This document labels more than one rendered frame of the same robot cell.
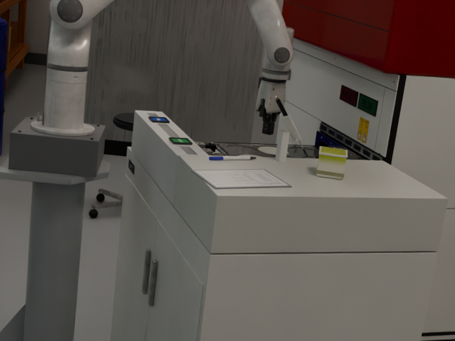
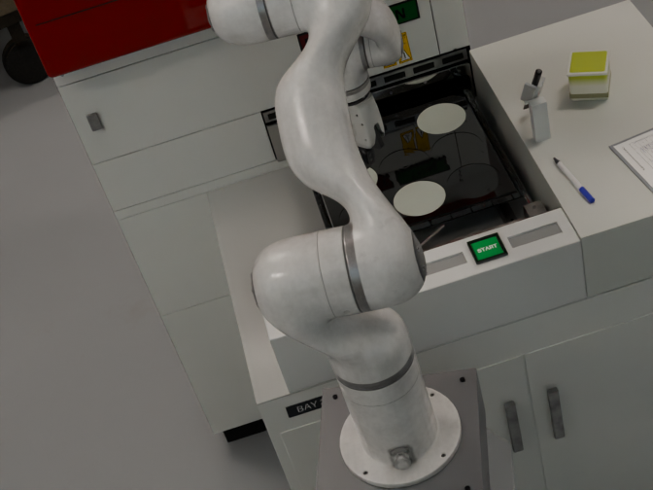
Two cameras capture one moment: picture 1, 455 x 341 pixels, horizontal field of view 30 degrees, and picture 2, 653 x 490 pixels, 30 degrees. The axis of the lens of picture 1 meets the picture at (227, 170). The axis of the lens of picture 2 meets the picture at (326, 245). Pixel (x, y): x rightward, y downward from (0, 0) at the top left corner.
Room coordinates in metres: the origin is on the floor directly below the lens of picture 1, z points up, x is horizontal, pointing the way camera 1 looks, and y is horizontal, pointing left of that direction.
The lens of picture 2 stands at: (2.13, 1.65, 2.40)
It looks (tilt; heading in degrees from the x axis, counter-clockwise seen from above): 41 degrees down; 289
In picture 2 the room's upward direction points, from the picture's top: 17 degrees counter-clockwise
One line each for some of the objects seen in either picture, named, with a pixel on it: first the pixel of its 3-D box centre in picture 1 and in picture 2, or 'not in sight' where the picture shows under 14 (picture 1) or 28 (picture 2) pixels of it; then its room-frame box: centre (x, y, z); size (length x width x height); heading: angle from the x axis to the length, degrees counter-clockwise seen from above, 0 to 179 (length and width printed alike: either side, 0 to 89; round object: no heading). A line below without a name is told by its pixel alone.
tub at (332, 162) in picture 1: (331, 163); (589, 76); (2.18, -0.27, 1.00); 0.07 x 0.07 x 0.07; 84
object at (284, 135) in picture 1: (289, 137); (534, 104); (2.28, -0.16, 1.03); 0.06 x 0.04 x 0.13; 110
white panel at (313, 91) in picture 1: (331, 111); (275, 85); (2.80, -0.32, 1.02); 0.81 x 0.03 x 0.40; 20
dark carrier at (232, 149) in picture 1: (286, 160); (404, 165); (2.55, -0.18, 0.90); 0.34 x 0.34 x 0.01; 20
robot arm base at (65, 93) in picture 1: (65, 99); (387, 399); (2.49, 0.51, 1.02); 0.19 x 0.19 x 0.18
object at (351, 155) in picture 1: (344, 162); (371, 111); (2.63, -0.37, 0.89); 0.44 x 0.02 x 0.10; 20
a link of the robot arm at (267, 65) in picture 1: (278, 48); (339, 47); (2.60, -0.11, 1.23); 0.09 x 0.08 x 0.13; 5
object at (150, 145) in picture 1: (166, 153); (424, 300); (2.48, 0.19, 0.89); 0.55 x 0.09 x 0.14; 20
